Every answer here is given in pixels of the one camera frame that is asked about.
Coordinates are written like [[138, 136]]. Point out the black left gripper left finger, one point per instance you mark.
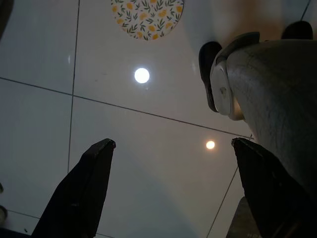
[[79, 193]]

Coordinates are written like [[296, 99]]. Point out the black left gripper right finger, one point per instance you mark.
[[272, 198]]

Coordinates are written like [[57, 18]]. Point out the round floral mat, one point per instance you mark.
[[148, 19]]

